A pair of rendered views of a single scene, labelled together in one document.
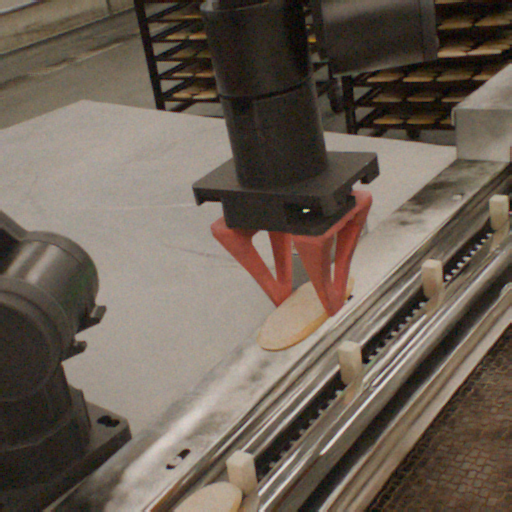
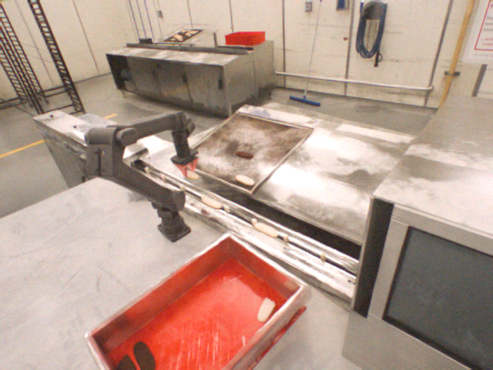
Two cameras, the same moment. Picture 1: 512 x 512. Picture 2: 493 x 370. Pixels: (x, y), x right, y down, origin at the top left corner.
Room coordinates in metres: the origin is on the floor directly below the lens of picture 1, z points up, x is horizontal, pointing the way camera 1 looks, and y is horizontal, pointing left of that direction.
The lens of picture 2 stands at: (0.21, 1.03, 1.58)
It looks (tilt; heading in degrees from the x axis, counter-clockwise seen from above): 34 degrees down; 274
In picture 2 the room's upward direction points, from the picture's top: 6 degrees counter-clockwise
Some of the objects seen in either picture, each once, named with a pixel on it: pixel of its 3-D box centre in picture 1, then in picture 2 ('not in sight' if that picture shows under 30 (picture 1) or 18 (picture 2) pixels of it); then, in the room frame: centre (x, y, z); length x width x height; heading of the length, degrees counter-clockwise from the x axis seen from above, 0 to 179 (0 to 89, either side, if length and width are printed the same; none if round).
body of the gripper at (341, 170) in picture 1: (277, 141); (182, 150); (0.53, -0.03, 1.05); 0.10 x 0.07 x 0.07; 52
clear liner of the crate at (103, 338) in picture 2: not in sight; (203, 321); (0.39, 0.60, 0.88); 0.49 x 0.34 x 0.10; 45
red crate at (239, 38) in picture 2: not in sight; (245, 38); (0.37, -3.83, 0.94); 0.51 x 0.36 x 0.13; 145
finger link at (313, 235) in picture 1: (306, 246); (188, 164); (0.53, -0.03, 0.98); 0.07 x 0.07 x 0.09; 52
